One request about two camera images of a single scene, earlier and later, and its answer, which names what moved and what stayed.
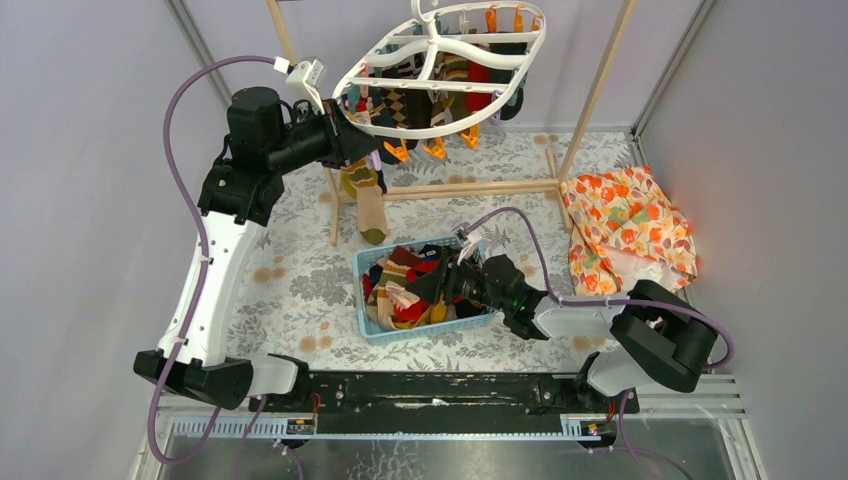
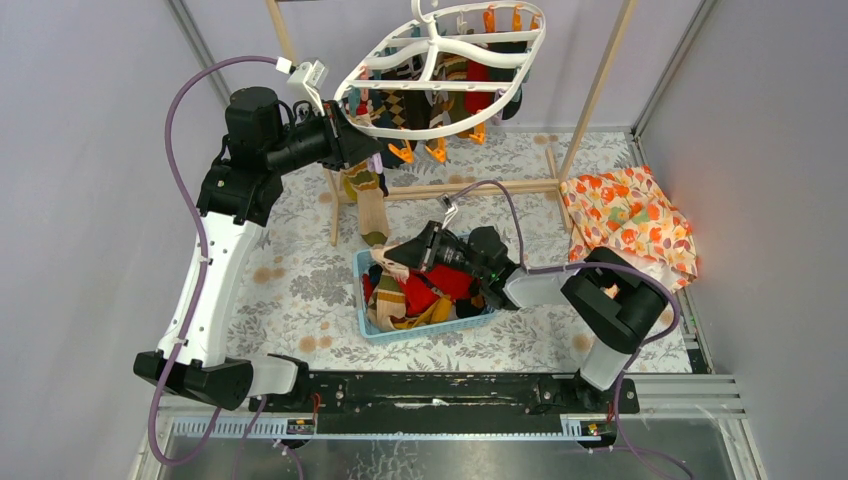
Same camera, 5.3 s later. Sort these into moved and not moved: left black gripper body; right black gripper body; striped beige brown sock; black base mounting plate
Moved: right black gripper body
Not moved: black base mounting plate; striped beige brown sock; left black gripper body
